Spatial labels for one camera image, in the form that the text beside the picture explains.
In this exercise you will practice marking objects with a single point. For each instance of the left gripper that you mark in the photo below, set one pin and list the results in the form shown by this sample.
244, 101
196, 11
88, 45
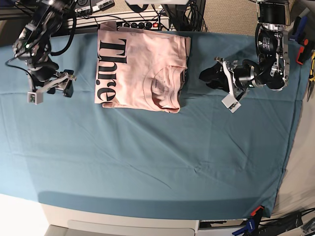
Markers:
243, 76

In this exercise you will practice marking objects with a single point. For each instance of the yellow handled pliers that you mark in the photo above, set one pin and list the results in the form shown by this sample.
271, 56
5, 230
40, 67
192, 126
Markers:
311, 83

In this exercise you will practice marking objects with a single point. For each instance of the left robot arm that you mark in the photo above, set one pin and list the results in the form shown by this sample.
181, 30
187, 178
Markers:
271, 45

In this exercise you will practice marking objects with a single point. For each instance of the orange black clamp right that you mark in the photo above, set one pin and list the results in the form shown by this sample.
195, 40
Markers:
304, 52

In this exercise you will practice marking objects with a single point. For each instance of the orange blue clamp bottom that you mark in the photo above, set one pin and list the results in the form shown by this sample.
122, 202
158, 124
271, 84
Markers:
252, 223

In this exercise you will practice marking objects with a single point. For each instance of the blue clamp top right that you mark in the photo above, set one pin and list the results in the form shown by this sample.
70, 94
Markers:
297, 33

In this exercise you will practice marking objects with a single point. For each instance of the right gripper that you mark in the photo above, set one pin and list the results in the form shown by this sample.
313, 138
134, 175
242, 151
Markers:
49, 71

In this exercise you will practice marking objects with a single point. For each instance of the teal table cloth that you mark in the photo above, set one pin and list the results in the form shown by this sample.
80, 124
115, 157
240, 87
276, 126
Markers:
203, 163

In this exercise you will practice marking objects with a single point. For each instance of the white power strip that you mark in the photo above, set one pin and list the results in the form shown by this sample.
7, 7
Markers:
156, 23

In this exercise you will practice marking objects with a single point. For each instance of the pink T-shirt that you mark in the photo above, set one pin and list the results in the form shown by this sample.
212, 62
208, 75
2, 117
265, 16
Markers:
140, 69

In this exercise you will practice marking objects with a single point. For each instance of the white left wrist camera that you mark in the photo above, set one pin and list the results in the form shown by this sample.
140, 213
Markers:
230, 101

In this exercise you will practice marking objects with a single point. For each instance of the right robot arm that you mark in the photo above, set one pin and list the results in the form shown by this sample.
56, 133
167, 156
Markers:
33, 47

